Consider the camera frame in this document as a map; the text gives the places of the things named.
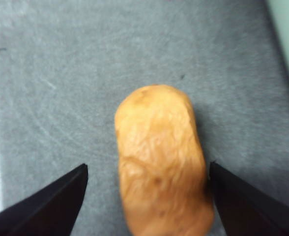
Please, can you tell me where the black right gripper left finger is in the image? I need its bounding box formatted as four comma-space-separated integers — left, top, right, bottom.
0, 163, 89, 236

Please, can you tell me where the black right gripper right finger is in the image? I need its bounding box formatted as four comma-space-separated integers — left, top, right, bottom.
209, 161, 289, 236

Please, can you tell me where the brown potato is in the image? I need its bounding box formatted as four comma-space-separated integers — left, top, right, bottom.
114, 84, 214, 236

